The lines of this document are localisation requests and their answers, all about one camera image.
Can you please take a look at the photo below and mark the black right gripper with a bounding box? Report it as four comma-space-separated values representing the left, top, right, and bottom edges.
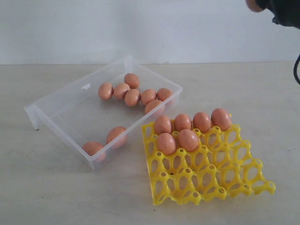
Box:
256, 0, 300, 29

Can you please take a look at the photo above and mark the brown egg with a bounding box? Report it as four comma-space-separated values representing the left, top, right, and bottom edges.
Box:
106, 126, 127, 149
124, 89, 141, 107
178, 129, 199, 152
98, 82, 113, 100
193, 112, 212, 133
245, 0, 264, 13
157, 88, 173, 101
157, 133, 176, 155
124, 73, 140, 89
141, 89, 157, 106
82, 142, 106, 162
174, 113, 192, 132
113, 82, 130, 99
211, 108, 232, 131
154, 115, 172, 135
144, 99, 165, 117

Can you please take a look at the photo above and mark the yellow plastic egg tray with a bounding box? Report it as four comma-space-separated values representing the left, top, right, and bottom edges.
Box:
142, 122, 276, 205

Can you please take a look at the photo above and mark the clear plastic bin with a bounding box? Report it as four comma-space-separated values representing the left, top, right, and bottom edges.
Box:
25, 56, 182, 170

